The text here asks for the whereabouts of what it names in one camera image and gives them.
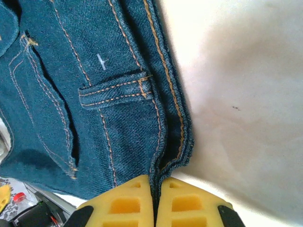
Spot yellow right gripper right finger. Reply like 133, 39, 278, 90
155, 177, 247, 227

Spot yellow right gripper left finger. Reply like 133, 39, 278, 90
63, 174, 155, 227

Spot blue jeans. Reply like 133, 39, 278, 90
0, 0, 195, 201

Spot clear bottle red label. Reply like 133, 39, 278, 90
13, 192, 36, 209

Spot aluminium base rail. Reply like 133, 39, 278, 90
22, 182, 79, 215

